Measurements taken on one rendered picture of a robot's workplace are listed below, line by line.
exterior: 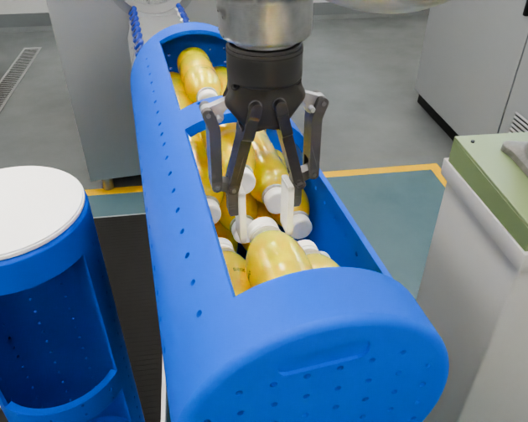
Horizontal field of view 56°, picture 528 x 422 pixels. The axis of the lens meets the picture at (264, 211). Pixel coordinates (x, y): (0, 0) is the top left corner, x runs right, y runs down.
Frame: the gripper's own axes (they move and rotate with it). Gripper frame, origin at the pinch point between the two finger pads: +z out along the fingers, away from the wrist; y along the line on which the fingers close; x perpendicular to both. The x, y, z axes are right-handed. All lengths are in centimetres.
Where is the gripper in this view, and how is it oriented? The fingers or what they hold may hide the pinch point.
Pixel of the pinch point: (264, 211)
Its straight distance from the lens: 59.9
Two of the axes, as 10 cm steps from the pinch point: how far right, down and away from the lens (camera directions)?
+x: 2.5, 5.6, -7.9
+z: 0.0, 8.1, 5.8
